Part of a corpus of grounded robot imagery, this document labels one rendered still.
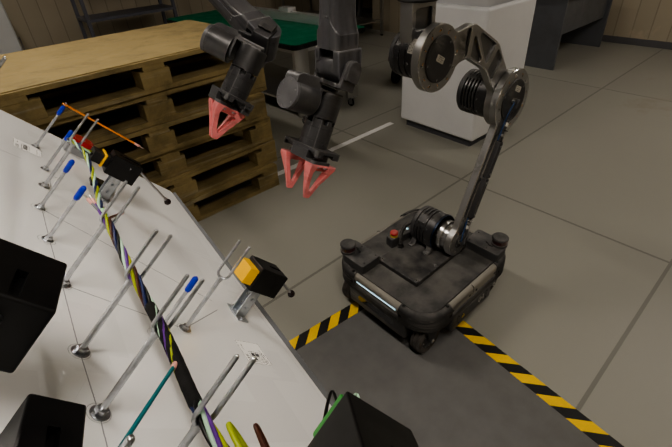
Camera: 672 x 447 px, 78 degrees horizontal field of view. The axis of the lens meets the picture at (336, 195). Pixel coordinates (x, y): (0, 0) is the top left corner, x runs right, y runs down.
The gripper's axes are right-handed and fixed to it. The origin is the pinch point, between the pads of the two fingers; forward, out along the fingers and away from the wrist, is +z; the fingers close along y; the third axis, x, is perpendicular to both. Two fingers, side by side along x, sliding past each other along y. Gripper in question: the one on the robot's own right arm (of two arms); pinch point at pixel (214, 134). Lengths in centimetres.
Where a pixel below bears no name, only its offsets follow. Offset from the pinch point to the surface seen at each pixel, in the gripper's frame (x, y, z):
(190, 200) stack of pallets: 61, -150, 61
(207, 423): -17, 66, 10
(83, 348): -21, 48, 18
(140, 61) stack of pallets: 7, -144, -1
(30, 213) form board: -26.6, 20.3, 17.7
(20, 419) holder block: -28, 64, 10
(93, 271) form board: -18.8, 31.0, 19.1
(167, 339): -18, 57, 10
